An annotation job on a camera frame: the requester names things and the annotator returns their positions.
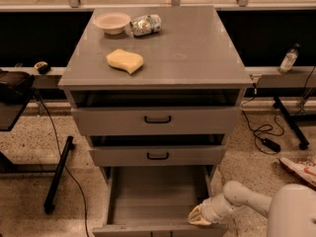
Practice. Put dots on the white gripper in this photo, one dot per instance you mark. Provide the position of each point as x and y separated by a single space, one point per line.
207 210

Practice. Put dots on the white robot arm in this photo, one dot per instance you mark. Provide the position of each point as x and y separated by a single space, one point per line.
291 212

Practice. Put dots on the grey bottom drawer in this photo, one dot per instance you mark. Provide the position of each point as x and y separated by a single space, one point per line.
156 201

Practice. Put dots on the white red sneaker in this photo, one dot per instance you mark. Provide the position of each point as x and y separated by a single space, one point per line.
304 169

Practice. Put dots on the yellow sponge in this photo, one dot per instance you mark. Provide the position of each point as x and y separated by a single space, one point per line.
125 60

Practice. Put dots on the white bowl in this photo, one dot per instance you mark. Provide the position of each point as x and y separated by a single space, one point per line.
112 23

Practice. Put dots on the grey drawer cabinet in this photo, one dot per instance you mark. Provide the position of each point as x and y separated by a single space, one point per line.
189 63

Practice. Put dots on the grey middle drawer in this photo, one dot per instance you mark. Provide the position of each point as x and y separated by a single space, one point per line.
157 155

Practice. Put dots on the black wheeled stand leg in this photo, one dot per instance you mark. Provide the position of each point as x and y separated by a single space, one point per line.
303 142

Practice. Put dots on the black bag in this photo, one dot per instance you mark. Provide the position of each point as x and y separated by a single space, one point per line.
15 86

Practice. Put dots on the grey top drawer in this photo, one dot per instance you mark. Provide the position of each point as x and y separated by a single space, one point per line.
154 121

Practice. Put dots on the clear plastic bottle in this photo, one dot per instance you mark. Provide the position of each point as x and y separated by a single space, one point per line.
289 59

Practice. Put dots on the grey drawer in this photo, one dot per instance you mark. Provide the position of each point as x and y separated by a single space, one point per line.
154 121
157 155
156 201

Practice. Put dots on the tape measure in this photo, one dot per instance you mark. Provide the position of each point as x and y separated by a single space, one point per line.
42 67

